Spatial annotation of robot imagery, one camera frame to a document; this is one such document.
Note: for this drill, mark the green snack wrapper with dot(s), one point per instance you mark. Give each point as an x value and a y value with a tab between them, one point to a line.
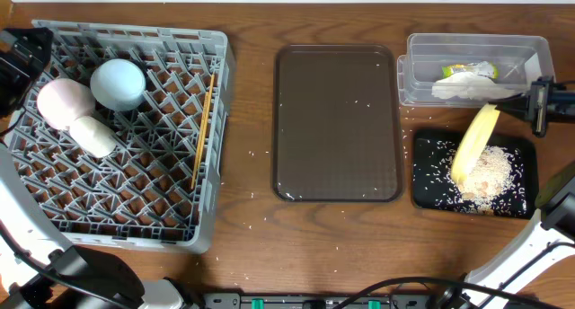
483	68

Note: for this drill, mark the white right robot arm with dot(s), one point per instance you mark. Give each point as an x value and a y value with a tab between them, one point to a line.
549	235

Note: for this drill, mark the pink bowl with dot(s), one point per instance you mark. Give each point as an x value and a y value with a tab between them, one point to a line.
62	101

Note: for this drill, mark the grey plastic dish rack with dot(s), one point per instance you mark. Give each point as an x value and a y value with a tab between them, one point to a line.
139	197

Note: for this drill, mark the yellow plate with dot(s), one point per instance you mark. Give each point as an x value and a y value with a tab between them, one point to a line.
473	143

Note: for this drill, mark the dark brown serving tray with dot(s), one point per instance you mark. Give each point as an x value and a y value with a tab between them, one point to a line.
336	126

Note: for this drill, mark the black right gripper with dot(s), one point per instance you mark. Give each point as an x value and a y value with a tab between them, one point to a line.
540	107

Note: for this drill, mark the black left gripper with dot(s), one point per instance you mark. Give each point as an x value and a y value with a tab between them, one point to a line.
34	46

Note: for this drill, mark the cream plastic cup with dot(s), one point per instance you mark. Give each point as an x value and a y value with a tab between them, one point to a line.
92	136

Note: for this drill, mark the black tray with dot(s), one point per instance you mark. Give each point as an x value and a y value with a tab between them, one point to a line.
432	187

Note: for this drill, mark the black power strip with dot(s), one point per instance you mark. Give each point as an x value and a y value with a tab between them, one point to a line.
237	301

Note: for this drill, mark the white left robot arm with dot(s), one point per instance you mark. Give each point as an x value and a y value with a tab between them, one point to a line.
40	267

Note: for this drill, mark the light blue bowl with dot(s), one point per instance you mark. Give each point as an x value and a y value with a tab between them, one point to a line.
118	84

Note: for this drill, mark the clear plastic bin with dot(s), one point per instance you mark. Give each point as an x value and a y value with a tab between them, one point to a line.
520	60

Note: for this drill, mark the pile of rice scraps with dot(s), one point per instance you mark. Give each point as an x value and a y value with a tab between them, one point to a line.
491	178

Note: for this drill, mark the wooden chopstick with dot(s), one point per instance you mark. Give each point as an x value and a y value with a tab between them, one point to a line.
211	87
201	138

